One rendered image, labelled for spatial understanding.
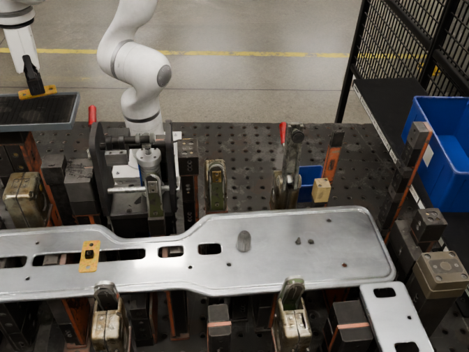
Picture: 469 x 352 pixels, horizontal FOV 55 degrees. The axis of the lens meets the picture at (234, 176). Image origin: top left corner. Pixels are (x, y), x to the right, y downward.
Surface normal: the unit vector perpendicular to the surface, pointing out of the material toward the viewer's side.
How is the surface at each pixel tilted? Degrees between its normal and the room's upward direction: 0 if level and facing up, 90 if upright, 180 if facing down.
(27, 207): 90
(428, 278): 89
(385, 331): 0
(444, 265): 0
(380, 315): 0
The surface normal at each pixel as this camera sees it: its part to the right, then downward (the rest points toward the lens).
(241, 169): 0.03, -0.73
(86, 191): 0.11, 0.68
